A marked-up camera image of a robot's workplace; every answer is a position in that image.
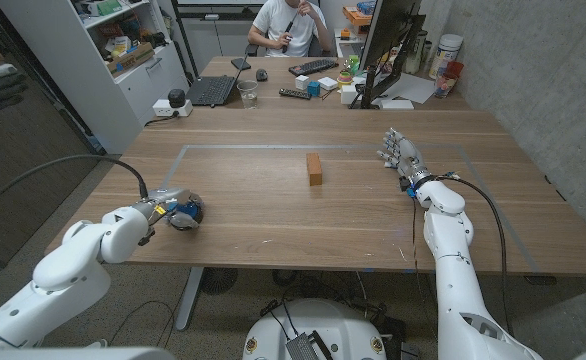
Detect red snack cup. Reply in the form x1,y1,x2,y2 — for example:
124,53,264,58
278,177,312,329
433,60,465,99

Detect white shelf cabinet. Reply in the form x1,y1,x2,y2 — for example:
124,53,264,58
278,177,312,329
0,0,190,155

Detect brown wooden block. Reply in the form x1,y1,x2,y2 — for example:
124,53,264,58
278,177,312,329
305,152,324,187

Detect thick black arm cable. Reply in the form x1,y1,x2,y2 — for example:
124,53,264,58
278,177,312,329
0,153,150,221
437,174,517,337

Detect thin black hanging cable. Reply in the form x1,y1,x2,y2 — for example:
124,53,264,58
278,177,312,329
410,194,424,294

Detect black laptop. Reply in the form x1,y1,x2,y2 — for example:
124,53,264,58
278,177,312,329
185,53,250,108

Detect white drawer cabinet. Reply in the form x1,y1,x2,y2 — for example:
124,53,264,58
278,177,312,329
180,17,255,59

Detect black computer monitor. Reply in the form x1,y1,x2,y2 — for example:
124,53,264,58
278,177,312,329
356,0,427,110

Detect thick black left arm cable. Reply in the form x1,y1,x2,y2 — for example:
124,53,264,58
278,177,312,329
0,153,150,221

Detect white power strip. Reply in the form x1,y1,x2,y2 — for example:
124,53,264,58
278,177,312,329
152,98,194,119

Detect black round floor disc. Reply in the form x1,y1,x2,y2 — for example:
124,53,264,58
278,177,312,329
200,267,239,296

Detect white canister blue label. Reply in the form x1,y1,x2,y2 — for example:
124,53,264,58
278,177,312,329
427,33,464,80

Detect flat white device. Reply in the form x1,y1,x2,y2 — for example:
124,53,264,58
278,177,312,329
378,98,415,111

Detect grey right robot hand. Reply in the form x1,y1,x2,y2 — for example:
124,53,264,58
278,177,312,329
376,127,437,189

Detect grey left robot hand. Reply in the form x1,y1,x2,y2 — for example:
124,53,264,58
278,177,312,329
145,187,205,231

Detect black round plug adapter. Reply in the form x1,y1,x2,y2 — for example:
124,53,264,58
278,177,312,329
167,88,188,109

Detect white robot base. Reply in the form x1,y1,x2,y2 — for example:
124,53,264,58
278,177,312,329
242,298,388,360

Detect clear drinking glass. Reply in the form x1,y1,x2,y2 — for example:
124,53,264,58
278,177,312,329
236,79,260,110

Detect cardboard box with label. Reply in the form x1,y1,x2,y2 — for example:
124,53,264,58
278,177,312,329
106,42,156,77

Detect white paper sheet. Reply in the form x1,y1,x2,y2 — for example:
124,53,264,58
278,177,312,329
382,73,437,105

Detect white table leg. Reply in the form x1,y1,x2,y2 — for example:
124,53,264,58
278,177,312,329
175,266,205,332

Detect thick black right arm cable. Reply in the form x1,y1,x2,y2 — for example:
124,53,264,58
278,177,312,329
437,174,517,337

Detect blue dome button black base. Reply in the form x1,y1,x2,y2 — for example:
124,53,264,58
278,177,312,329
170,198,205,231

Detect ribbed grey electronics box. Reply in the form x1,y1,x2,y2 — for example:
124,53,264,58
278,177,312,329
285,330,334,360

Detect person in white t-shirt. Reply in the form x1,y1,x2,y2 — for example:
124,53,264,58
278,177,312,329
246,0,334,58

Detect thin black stick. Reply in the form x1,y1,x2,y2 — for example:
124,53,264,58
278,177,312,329
281,10,300,54

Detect black remote control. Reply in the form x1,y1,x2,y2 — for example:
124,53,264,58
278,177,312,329
278,87,313,101

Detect orange tray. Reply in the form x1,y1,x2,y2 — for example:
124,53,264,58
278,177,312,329
342,4,375,27

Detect black keyboard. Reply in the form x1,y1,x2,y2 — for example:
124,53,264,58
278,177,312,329
288,58,340,78

